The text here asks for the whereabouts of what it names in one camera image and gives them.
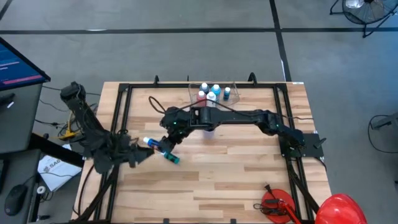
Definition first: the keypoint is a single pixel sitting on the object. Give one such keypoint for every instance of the black clamp hook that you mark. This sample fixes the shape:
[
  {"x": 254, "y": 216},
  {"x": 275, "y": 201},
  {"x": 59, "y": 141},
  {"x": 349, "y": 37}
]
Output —
[
  {"x": 156, "y": 80},
  {"x": 252, "y": 77}
]

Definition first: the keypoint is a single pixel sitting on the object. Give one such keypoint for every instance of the black metal table frame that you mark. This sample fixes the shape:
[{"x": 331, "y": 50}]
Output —
[{"x": 264, "y": 85}]

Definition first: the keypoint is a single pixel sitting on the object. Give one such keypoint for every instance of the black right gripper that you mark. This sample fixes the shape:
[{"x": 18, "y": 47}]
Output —
[{"x": 175, "y": 123}]

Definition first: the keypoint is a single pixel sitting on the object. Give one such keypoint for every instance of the large red paint bottle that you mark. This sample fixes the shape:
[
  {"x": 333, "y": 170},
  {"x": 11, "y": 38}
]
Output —
[{"x": 201, "y": 98}]

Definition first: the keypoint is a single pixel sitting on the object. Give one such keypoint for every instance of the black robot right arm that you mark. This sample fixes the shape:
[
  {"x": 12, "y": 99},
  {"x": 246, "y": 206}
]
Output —
[{"x": 242, "y": 116}]

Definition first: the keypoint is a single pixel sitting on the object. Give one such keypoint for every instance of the small green paint bottle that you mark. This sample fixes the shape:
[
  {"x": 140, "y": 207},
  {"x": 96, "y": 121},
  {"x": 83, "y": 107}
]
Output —
[{"x": 173, "y": 158}]

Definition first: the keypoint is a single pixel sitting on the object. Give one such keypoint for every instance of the grey cabinet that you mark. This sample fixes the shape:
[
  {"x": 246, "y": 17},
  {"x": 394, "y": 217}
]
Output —
[{"x": 18, "y": 118}]

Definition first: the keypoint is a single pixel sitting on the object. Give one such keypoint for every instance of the large turquoise paint bottle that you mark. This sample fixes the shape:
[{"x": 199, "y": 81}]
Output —
[{"x": 215, "y": 90}]

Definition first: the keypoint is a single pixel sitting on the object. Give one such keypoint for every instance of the black computer mouse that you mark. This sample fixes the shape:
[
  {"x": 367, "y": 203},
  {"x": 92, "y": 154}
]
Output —
[{"x": 15, "y": 199}]

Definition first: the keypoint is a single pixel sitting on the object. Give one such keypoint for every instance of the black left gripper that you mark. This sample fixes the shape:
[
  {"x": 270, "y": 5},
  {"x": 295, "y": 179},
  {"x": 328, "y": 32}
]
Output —
[{"x": 121, "y": 154}]

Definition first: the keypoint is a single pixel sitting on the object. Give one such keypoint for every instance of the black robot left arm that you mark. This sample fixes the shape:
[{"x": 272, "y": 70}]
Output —
[{"x": 90, "y": 127}]

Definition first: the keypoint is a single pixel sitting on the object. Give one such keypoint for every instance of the black desk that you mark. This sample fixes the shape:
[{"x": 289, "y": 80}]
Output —
[{"x": 21, "y": 168}]

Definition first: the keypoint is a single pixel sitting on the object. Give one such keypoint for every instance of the grey stand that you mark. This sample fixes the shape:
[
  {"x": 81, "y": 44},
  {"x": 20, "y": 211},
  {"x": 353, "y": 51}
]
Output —
[{"x": 388, "y": 121}]

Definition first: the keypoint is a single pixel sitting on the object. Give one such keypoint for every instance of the white tape roll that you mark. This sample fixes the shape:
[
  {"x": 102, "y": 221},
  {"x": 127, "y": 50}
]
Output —
[{"x": 41, "y": 189}]

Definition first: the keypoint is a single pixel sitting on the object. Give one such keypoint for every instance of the white printed paper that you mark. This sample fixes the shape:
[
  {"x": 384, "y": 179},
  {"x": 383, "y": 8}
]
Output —
[{"x": 59, "y": 172}]

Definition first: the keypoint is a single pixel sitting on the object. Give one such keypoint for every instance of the blue screen computer monitor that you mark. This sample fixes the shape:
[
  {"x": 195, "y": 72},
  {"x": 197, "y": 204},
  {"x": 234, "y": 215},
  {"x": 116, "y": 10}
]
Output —
[{"x": 15, "y": 68}]

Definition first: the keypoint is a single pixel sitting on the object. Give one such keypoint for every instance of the small blue paint bottle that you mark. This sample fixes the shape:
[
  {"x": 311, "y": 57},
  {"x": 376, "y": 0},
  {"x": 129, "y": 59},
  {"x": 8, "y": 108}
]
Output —
[
  {"x": 227, "y": 92},
  {"x": 152, "y": 142}
]

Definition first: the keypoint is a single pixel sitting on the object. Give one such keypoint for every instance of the lilac plastic cup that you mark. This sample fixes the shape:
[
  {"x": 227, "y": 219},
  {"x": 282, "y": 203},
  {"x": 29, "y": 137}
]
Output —
[{"x": 209, "y": 129}]

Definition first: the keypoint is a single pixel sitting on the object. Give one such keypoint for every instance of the large slate grey paint bottle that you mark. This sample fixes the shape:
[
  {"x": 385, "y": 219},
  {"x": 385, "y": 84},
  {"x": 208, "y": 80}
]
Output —
[{"x": 204, "y": 87}]

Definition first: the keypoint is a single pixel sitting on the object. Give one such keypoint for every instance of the clear plastic bin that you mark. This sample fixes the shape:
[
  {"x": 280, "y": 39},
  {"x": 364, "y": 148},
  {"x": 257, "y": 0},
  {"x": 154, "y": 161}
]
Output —
[{"x": 234, "y": 93}]

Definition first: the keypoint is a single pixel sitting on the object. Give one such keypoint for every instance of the black floor fan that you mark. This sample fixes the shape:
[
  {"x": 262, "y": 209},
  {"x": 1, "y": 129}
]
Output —
[{"x": 367, "y": 12}]

